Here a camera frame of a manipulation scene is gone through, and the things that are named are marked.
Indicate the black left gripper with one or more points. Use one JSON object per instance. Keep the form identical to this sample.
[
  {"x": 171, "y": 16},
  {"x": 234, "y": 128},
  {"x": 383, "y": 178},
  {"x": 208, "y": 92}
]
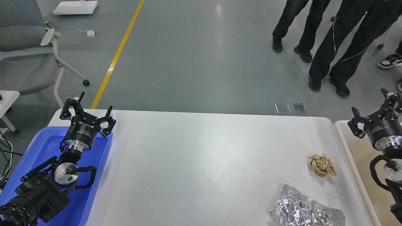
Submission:
[{"x": 82, "y": 131}]

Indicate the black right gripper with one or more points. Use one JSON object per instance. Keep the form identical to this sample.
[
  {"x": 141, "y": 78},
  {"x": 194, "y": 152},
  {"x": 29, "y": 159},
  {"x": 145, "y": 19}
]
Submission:
[{"x": 383, "y": 131}]

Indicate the silver foil bag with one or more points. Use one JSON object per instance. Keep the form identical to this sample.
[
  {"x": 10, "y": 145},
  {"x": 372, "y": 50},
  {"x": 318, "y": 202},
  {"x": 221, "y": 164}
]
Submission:
[{"x": 293, "y": 208}]

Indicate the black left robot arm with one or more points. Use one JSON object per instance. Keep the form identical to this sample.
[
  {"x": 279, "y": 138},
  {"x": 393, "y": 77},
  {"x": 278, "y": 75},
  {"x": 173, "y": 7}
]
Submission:
[{"x": 44, "y": 190}]

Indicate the beige plastic bin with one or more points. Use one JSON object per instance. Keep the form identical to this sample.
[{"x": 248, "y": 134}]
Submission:
[{"x": 359, "y": 153}]

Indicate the blue plastic bin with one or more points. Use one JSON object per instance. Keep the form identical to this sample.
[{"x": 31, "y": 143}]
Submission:
[{"x": 46, "y": 145}]

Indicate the black and white sneaker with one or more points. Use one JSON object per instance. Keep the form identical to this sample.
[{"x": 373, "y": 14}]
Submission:
[{"x": 393, "y": 60}]

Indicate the white chair leg with caster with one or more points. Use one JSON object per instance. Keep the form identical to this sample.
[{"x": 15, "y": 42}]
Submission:
[{"x": 388, "y": 32}]

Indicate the pile of beige shells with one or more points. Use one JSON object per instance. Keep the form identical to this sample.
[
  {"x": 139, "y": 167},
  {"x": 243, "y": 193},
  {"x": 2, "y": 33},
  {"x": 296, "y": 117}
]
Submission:
[{"x": 322, "y": 165}]

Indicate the right metal floor plate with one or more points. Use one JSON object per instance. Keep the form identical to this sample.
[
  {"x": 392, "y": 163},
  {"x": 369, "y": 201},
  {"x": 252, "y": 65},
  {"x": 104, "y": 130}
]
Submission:
[{"x": 299, "y": 108}]

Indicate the metal floor plate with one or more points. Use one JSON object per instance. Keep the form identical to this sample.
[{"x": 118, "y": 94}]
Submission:
[
  {"x": 282, "y": 108},
  {"x": 299, "y": 108}
]

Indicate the small white side table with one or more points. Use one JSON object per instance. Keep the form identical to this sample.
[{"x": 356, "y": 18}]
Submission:
[{"x": 8, "y": 98}]

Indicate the grey office chair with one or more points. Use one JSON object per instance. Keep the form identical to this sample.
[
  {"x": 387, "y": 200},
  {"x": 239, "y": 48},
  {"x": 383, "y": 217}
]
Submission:
[{"x": 30, "y": 60}]

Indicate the left metal floor plate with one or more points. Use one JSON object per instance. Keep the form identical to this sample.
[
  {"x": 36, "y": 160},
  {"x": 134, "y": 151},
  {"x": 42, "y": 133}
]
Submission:
[{"x": 282, "y": 108}]

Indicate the person in white-striped black trousers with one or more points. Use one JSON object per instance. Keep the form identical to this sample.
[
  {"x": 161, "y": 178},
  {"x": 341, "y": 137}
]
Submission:
[{"x": 373, "y": 18}]

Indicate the white flat board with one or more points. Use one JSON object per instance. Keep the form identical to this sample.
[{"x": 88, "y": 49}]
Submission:
[{"x": 75, "y": 7}]

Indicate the white power adapter with cable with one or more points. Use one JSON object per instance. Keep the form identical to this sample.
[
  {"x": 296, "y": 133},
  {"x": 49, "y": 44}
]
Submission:
[{"x": 89, "y": 33}]

